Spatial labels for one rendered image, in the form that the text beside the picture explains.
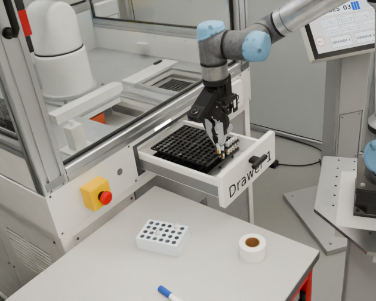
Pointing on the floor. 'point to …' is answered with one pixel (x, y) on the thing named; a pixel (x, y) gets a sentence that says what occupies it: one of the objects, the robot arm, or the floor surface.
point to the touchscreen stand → (335, 139)
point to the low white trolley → (160, 212)
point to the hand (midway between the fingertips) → (216, 143)
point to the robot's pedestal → (356, 254)
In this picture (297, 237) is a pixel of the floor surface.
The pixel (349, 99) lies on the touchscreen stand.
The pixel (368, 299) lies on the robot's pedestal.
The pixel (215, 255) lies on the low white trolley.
